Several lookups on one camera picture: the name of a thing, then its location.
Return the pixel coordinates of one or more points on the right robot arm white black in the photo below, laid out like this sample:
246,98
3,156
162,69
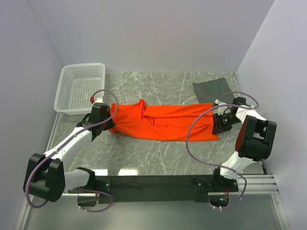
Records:
254,142

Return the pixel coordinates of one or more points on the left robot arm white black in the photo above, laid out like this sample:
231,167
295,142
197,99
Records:
46,177

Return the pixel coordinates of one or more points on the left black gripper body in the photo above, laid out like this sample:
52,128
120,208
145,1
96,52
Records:
108,124

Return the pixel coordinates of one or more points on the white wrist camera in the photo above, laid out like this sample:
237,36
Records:
219,103
96,100

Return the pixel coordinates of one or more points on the orange t shirt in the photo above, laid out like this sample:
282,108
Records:
156,122

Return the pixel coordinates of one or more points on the folded dark grey t shirt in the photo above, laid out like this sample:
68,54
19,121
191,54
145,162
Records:
209,91

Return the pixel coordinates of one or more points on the white perforated plastic basket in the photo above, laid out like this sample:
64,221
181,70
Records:
76,85

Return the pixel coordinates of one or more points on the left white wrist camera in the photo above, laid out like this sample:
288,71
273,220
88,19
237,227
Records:
96,100

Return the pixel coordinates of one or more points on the aluminium rail frame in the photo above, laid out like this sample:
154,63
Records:
117,154

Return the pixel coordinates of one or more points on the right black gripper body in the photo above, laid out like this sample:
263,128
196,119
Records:
224,122

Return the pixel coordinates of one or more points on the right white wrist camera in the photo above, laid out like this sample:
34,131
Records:
219,103

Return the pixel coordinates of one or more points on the black base crossbar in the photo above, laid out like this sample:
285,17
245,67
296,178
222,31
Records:
132,188

